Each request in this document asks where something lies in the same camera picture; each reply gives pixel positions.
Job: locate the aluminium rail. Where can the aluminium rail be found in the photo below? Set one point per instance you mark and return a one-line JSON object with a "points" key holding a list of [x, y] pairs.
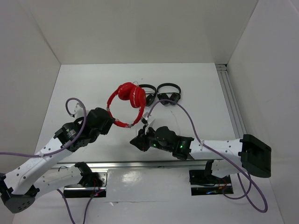
{"points": [[148, 164], [231, 102]]}

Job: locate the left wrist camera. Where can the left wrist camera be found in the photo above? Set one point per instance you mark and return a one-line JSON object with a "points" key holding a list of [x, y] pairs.
{"points": [[78, 111]]}

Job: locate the left black headphones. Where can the left black headphones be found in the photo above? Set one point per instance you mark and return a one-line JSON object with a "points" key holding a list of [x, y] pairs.
{"points": [[150, 96]]}

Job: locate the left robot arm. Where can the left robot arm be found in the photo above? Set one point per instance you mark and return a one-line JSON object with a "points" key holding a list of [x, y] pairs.
{"points": [[31, 180]]}

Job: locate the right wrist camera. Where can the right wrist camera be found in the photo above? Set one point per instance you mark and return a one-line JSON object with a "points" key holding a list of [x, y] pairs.
{"points": [[147, 121]]}

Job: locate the black headphones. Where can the black headphones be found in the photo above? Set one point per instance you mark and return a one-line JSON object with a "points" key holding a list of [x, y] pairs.
{"points": [[150, 96], [170, 97]]}

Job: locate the right black headphones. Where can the right black headphones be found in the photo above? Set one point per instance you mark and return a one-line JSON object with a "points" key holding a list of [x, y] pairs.
{"points": [[170, 97]]}

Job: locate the right side aluminium rail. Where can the right side aluminium rail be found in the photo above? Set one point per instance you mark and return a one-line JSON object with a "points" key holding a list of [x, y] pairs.
{"points": [[231, 102]]}

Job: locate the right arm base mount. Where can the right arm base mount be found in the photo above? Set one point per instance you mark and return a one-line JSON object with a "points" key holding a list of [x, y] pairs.
{"points": [[204, 184]]}

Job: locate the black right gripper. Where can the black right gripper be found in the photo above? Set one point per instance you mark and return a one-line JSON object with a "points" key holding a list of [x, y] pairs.
{"points": [[140, 141]]}

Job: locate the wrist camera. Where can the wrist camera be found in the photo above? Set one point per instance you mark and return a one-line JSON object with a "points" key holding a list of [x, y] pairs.
{"points": [[78, 111], [147, 121]]}

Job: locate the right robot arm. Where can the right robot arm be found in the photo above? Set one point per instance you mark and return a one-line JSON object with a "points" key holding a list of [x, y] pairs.
{"points": [[223, 157]]}

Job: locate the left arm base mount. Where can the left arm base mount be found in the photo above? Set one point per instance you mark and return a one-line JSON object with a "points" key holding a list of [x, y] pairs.
{"points": [[93, 183]]}

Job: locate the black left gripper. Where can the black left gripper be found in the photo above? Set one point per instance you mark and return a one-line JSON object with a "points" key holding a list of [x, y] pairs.
{"points": [[107, 125]]}

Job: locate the front aluminium rail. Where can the front aluminium rail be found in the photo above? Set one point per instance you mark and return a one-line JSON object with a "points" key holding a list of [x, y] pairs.
{"points": [[148, 164]]}

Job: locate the red over-ear headphones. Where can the red over-ear headphones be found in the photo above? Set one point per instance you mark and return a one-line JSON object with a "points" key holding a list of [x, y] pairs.
{"points": [[135, 95]]}

